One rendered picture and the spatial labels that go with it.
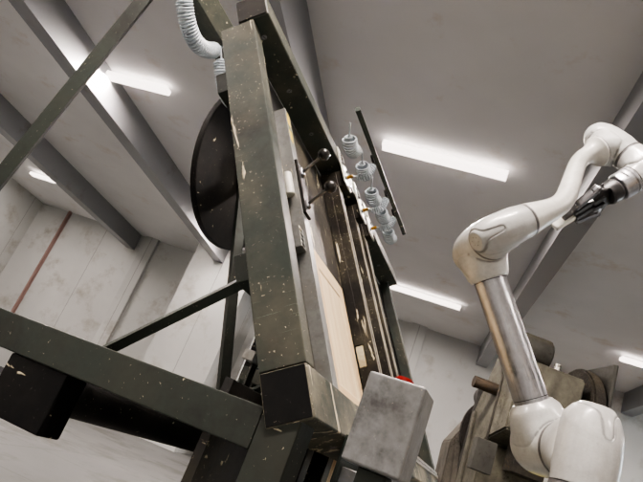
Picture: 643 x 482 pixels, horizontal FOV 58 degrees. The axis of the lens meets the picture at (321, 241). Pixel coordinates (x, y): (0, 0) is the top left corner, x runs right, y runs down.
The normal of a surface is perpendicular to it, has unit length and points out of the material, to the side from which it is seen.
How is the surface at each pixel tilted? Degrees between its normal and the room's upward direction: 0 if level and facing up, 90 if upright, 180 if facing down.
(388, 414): 90
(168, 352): 90
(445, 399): 90
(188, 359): 90
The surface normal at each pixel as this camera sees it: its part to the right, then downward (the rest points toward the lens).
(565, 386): 0.07, -0.30
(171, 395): -0.29, -0.44
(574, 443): -0.68, -0.51
